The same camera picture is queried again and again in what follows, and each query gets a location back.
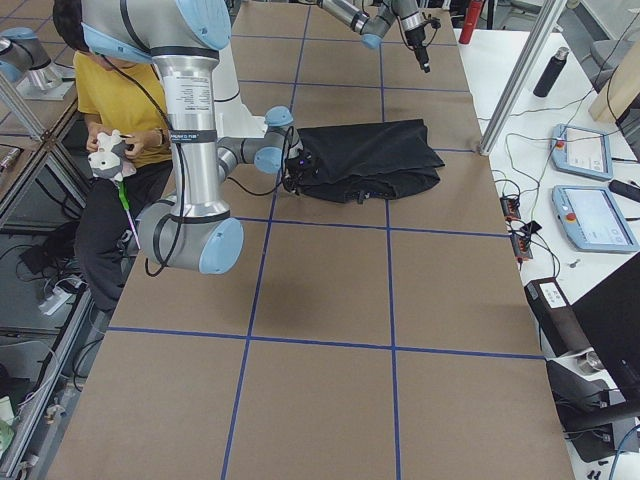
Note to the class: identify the black monitor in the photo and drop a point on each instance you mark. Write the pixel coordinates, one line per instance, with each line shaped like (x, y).
(609, 317)

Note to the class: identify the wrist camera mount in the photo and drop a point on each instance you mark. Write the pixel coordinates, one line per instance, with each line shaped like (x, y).
(298, 170)
(433, 22)

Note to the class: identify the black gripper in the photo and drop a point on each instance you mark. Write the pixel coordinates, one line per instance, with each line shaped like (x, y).
(417, 41)

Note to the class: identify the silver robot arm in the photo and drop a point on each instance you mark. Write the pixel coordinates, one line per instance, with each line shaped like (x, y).
(184, 40)
(372, 29)

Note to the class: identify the black power strip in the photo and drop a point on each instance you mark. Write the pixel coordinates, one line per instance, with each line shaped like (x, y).
(517, 229)

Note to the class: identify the red bottle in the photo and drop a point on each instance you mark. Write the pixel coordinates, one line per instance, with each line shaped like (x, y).
(473, 13)

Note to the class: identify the grey plush toy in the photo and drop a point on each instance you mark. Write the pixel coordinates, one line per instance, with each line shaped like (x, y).
(109, 161)

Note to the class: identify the upper teach pendant tablet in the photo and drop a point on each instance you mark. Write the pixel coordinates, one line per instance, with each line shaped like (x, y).
(581, 151)

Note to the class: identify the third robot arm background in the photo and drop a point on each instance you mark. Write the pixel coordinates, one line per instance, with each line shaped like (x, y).
(29, 68)

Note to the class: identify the black graphic t-shirt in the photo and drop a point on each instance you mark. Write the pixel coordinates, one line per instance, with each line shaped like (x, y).
(389, 160)

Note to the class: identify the aluminium frame post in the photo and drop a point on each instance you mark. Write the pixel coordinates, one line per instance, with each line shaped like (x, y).
(547, 18)

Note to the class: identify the person in yellow shirt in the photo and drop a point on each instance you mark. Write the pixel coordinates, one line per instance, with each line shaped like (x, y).
(114, 96)

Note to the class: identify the teach pendant tablet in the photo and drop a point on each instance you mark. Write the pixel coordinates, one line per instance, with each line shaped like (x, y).
(581, 151)
(592, 220)

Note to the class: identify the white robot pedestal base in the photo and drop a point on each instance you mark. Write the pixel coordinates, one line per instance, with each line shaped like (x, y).
(233, 118)

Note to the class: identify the brown paper table cover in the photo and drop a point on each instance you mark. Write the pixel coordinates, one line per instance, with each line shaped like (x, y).
(380, 340)

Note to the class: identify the dark brown box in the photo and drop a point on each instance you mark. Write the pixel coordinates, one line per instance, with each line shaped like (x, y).
(559, 331)

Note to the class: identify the black water bottle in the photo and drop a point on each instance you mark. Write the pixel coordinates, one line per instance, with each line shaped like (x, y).
(551, 72)

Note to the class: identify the lower teach pendant tablet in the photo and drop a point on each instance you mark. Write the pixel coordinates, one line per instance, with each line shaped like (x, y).
(592, 220)

